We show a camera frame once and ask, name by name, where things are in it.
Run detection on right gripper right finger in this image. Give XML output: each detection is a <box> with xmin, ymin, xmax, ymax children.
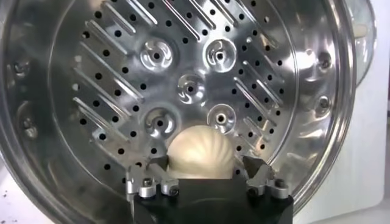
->
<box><xmin>242</xmin><ymin>155</ymin><xmax>293</xmax><ymax>200</ymax></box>

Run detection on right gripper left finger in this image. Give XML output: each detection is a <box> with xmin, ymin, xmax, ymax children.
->
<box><xmin>125</xmin><ymin>155</ymin><xmax>180</xmax><ymax>201</ymax></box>

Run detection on white steamed baozi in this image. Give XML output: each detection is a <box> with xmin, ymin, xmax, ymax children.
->
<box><xmin>166</xmin><ymin>125</ymin><xmax>236</xmax><ymax>180</ymax></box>

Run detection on round glass pot lid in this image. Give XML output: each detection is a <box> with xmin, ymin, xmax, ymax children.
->
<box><xmin>347</xmin><ymin>0</ymin><xmax>377</xmax><ymax>88</ymax></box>

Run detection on stainless steel steamer basket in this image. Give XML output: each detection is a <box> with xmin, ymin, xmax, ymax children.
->
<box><xmin>0</xmin><ymin>0</ymin><xmax>388</xmax><ymax>224</ymax></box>

